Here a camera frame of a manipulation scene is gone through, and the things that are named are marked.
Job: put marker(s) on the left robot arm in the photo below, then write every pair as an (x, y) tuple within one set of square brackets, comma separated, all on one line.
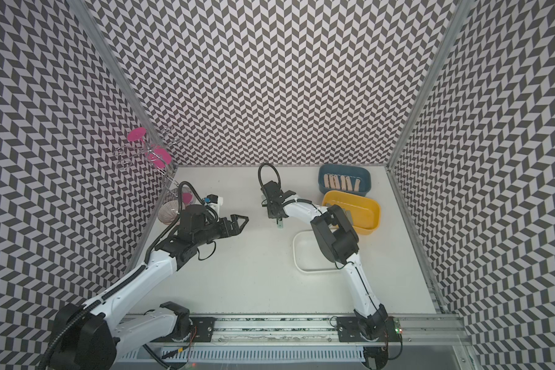
[(94, 335)]

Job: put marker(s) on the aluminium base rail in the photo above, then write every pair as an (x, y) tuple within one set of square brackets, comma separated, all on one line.
[(325, 329)]

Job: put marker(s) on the yellow storage box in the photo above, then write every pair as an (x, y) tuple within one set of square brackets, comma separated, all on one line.
[(365, 211)]

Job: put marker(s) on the dark teal storage box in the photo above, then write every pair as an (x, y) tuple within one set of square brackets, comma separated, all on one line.
[(347, 171)]

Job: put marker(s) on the white storage box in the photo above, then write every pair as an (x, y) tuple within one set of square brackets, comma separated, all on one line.
[(307, 255)]

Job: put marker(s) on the olive knife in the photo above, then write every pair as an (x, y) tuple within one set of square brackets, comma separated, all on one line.
[(348, 214)]

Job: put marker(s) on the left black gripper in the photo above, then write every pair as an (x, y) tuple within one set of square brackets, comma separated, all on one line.
[(233, 223)]

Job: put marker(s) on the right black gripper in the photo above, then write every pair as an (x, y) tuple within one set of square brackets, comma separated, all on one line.
[(270, 213)]

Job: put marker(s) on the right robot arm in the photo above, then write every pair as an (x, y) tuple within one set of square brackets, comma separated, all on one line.
[(337, 240)]

